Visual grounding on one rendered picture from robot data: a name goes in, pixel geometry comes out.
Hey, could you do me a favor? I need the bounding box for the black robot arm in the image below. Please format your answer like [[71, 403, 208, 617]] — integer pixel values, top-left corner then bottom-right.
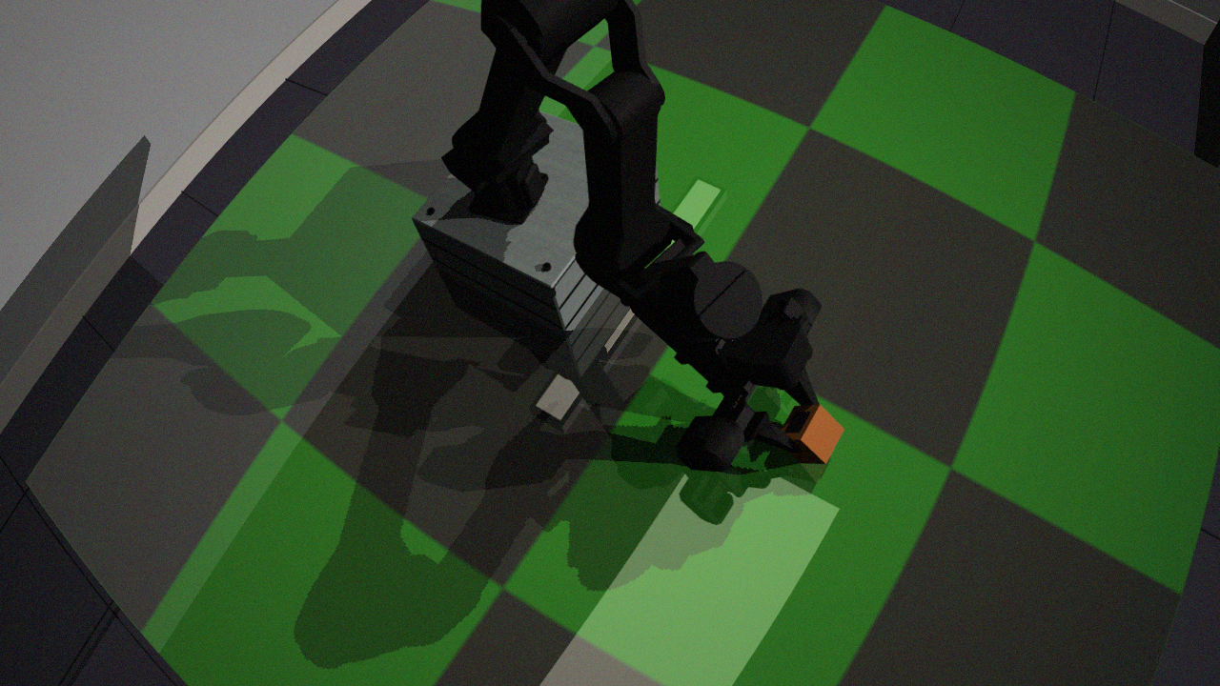
[[440, 0, 813, 394]]

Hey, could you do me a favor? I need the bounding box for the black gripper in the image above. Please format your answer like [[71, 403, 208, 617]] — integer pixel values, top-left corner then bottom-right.
[[673, 288, 822, 472]]

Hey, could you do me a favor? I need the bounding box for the orange-brown block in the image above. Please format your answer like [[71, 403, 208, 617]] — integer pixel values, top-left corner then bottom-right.
[[781, 405, 844, 464]]

